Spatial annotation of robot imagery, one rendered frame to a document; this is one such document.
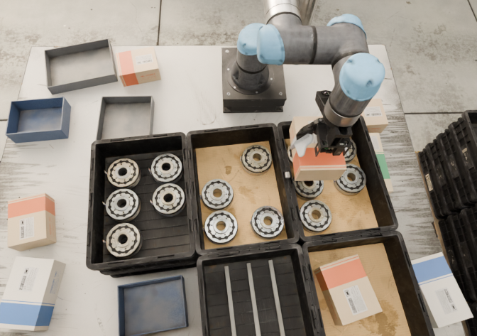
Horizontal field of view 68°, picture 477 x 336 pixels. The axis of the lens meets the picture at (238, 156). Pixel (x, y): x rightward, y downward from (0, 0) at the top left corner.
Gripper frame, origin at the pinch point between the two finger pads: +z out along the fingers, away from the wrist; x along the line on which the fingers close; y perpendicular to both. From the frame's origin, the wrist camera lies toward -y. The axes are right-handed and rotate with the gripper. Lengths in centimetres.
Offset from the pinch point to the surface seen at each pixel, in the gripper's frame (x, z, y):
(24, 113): -104, 40, -37
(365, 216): 20.5, 26.5, 13.0
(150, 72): -54, 34, -52
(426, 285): 38, 30, 35
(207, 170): -30.7, 26.8, -4.7
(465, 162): 87, 60, -19
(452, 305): 44, 30, 41
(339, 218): 12.0, 26.5, 13.4
